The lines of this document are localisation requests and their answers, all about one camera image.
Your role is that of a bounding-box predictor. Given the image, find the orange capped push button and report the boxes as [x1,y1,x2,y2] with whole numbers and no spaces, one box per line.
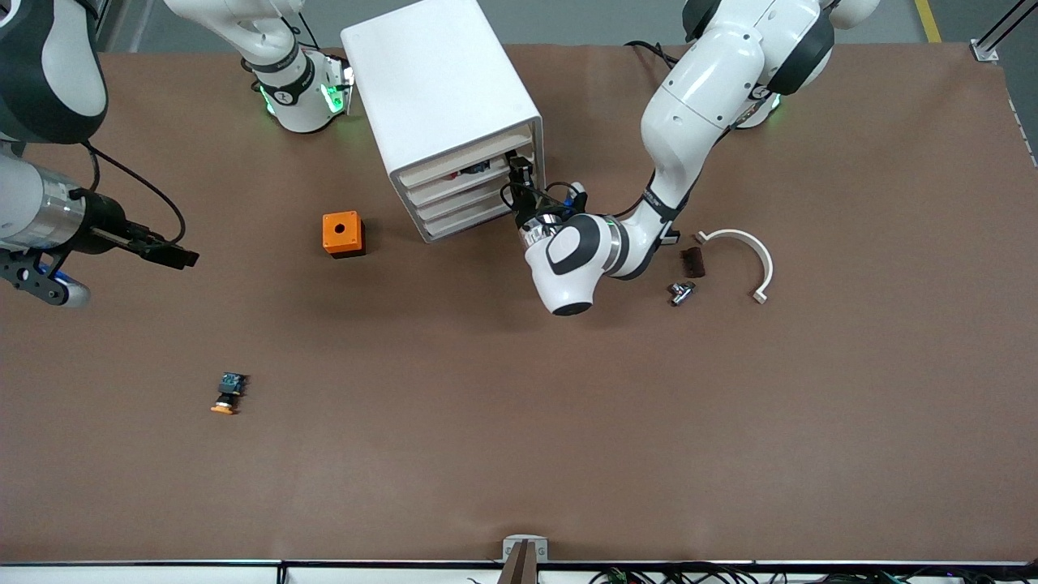
[210,371,249,416]

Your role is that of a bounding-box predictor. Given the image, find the orange button box with hole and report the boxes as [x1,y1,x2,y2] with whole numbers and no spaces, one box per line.
[322,211,367,259]

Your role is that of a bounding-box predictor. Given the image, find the black table edge rail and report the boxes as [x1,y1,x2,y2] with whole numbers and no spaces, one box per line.
[0,558,1038,569]

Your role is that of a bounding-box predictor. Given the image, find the black base cable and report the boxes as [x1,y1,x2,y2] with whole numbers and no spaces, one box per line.
[624,39,682,70]

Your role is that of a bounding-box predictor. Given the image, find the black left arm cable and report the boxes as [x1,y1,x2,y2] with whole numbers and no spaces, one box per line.
[499,180,589,213]

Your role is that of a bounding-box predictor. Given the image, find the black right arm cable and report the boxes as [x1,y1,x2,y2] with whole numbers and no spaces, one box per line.
[79,140,188,246]

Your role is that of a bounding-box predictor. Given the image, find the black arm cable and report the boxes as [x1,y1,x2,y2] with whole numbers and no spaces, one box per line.
[79,140,188,246]
[499,180,589,213]

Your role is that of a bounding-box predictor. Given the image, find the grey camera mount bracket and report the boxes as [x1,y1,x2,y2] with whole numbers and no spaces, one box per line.
[496,535,549,584]

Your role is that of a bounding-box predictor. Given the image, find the white curved plastic clamp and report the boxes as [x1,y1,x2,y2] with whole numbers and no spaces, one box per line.
[694,229,774,305]

